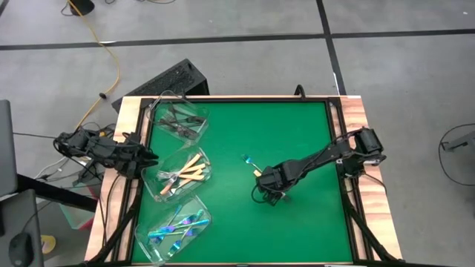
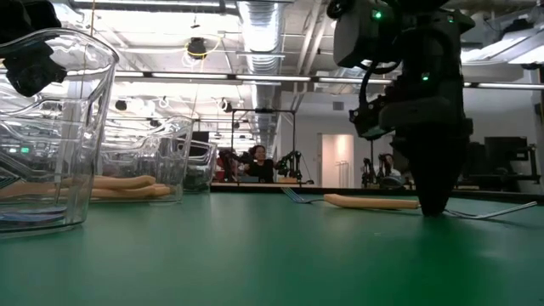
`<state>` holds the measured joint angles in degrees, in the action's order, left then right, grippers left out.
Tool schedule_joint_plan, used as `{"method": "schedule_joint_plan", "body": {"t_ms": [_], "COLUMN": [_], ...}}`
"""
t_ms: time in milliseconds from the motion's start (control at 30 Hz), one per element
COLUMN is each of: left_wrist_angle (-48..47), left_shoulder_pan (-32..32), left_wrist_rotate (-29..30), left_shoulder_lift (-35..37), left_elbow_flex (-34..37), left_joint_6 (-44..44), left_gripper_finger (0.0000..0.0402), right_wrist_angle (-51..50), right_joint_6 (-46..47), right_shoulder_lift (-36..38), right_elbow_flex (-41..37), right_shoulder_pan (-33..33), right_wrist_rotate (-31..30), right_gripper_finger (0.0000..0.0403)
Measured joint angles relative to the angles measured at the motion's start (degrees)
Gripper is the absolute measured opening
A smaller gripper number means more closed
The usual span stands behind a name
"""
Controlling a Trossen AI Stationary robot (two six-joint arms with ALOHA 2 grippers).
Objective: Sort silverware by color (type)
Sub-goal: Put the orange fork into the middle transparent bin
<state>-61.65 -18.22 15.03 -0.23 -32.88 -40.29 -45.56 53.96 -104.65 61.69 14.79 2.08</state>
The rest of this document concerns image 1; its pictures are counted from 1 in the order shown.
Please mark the yellow round disc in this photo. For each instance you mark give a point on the yellow round disc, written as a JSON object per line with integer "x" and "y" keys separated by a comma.
{"x": 49, "y": 244}

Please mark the black table clamp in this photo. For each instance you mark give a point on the black table clamp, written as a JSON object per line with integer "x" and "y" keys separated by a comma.
{"x": 300, "y": 91}

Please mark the dark grey desk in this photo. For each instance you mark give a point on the dark grey desk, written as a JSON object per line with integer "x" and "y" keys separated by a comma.
{"x": 22, "y": 211}

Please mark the white mounting bracket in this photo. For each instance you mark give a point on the white mounting bracket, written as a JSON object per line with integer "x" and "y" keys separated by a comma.
{"x": 338, "y": 161}

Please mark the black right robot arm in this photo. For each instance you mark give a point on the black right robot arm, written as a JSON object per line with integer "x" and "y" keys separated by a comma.
{"x": 323, "y": 155}

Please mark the black corner bracket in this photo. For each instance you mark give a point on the black corner bracket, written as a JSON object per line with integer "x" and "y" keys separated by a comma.
{"x": 145, "y": 102}

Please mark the clear plastic bin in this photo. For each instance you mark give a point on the clear plastic bin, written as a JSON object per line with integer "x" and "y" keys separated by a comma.
{"x": 152, "y": 185}
{"x": 148, "y": 244}
{"x": 159, "y": 111}

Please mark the black desk crossbar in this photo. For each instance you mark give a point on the black desk crossbar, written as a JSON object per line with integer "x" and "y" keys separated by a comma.
{"x": 55, "y": 192}

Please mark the black computer mouse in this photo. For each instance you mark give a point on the black computer mouse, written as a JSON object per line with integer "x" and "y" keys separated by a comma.
{"x": 20, "y": 249}

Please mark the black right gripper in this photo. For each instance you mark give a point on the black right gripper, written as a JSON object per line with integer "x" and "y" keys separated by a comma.
{"x": 276, "y": 178}

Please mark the pile of mixed forks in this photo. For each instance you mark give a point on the pile of mixed forks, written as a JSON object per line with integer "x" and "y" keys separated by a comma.
{"x": 187, "y": 134}

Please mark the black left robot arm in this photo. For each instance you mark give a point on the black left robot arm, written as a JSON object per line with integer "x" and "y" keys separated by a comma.
{"x": 92, "y": 148}

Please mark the grey flat slab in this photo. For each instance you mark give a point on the grey flat slab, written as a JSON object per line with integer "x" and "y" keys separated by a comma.
{"x": 6, "y": 148}

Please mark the black pedestal stand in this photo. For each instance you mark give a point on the black pedestal stand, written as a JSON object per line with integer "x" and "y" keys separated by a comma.
{"x": 82, "y": 5}

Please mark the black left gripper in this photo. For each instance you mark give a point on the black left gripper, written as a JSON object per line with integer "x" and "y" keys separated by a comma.
{"x": 131, "y": 159}

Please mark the yellow power box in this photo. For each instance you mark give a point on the yellow power box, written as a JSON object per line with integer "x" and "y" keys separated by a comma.
{"x": 101, "y": 132}

